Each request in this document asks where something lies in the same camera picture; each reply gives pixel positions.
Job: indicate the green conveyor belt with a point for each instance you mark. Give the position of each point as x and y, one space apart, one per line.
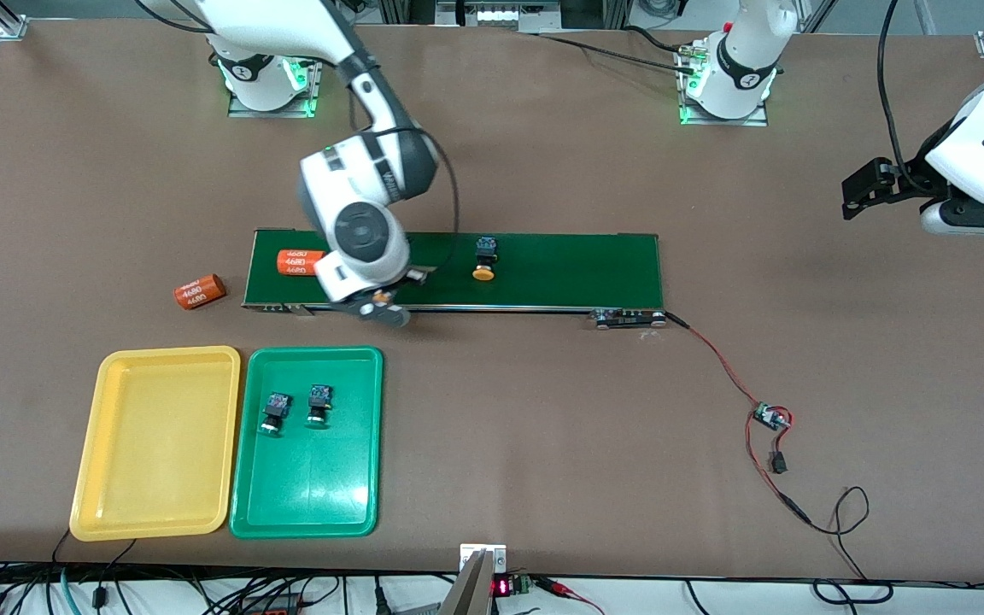
543 292

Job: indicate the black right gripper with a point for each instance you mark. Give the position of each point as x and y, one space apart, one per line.
405 279

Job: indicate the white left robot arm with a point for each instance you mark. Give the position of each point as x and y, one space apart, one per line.
740 68

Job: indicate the green mushroom push button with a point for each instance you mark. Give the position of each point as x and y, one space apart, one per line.
319 401
277 408

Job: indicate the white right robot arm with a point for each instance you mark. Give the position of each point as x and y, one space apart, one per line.
364 231

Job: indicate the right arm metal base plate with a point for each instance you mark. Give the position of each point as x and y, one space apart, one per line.
316 96

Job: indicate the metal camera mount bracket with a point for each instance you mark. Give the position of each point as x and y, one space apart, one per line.
475 589

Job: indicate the small green circuit board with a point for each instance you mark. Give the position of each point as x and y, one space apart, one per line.
770 416

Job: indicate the red clip lead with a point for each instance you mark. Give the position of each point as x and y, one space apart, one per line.
556 586

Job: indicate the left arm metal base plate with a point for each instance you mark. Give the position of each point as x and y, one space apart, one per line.
748 121

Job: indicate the aluminium frame with white label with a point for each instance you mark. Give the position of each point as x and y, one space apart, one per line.
496 13

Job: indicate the green plastic tray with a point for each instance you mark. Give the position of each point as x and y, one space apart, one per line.
321 478

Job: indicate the yellow plastic tray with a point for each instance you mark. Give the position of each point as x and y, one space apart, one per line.
159 444

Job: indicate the red digit display module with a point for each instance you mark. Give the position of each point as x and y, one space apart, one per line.
502 587

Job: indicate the orange cylinder battery cell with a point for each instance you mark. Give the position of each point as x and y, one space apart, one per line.
297 262
200 291

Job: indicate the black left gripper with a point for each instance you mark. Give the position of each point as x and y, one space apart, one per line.
909 177

